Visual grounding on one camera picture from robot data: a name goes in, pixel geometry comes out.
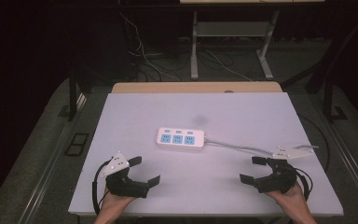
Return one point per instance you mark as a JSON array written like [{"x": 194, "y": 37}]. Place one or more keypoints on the black floor socket frame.
[{"x": 77, "y": 144}]

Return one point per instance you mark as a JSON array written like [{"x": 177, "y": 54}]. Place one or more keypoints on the person's left hand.
[{"x": 113, "y": 203}]

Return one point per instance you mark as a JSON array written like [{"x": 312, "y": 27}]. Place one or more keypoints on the black metal stand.
[
  {"x": 72, "y": 93},
  {"x": 331, "y": 93}
]

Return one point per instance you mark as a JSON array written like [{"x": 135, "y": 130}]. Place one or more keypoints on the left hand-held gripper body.
[{"x": 121, "y": 183}]

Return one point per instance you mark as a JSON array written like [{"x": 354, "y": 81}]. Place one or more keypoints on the white metal desk frame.
[{"x": 231, "y": 29}]

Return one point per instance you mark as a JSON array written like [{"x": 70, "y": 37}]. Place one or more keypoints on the white power strip blue sockets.
[{"x": 180, "y": 139}]

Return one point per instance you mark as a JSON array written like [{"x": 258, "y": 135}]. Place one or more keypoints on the person's right hand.
[{"x": 292, "y": 199}]

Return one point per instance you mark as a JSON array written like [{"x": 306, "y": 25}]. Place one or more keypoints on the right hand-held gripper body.
[{"x": 281, "y": 179}]

